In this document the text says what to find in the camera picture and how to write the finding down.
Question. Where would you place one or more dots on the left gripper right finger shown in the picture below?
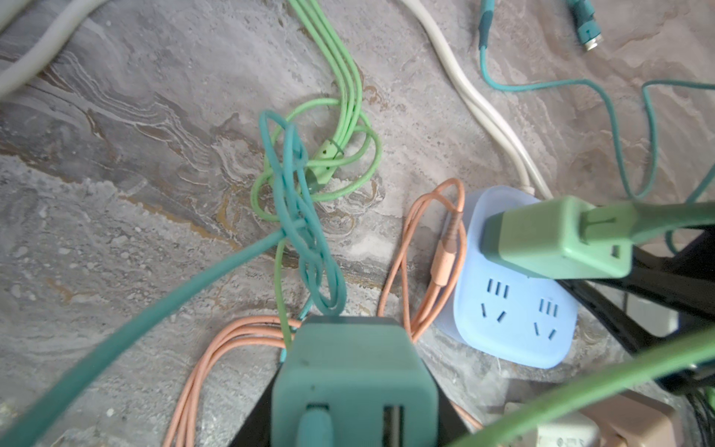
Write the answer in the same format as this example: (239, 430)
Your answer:
(442, 424)

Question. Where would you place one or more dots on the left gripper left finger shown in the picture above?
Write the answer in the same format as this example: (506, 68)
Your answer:
(256, 430)

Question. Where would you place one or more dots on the teal charger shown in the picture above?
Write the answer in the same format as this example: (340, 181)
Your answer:
(353, 381)

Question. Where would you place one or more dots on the white charger plug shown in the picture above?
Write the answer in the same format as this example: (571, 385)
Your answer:
(572, 430)

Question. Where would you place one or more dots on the pink charger plug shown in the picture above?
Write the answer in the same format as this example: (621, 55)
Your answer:
(632, 419)

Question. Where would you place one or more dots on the green charger plug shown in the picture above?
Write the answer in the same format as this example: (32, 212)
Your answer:
(544, 240)

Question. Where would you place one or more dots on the blue power strip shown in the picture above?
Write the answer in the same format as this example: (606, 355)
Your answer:
(502, 312)

